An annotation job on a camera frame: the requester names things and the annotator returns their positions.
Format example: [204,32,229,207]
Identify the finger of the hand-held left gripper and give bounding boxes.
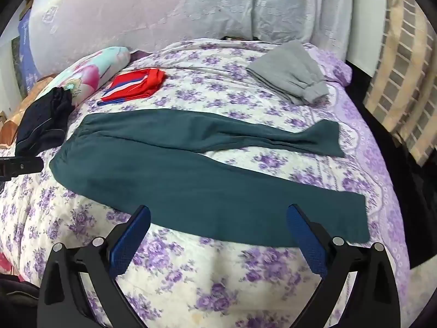
[0,156,45,182]

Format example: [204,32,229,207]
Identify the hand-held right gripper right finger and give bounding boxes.
[287,203,401,328]

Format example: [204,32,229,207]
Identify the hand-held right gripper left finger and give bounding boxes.
[36,205,151,328]

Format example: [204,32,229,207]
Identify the dark teal pants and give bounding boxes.
[49,111,370,247]

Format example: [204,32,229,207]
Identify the folded grey pants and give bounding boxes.
[246,40,329,106]

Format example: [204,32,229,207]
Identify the brown orange cloth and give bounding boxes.
[0,75,55,149]

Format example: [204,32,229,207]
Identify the folded black garment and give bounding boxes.
[15,87,74,156]

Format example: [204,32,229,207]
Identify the red patterned cloth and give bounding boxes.
[0,253,19,276]

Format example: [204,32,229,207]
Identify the blue printed cloth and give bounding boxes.
[17,15,43,83]

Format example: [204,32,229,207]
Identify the person's dark clothing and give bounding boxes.
[0,273,43,308]

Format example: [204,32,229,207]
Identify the floral pink and mint pillow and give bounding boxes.
[34,46,131,108]

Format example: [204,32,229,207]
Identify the folded red striped garment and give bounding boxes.
[97,68,167,106]

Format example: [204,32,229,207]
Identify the purple floral bedspread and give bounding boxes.
[0,37,410,328]

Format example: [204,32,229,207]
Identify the large lavender cushion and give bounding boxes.
[27,0,260,79]

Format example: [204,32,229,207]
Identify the beige plaid curtain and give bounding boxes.
[364,0,437,168]

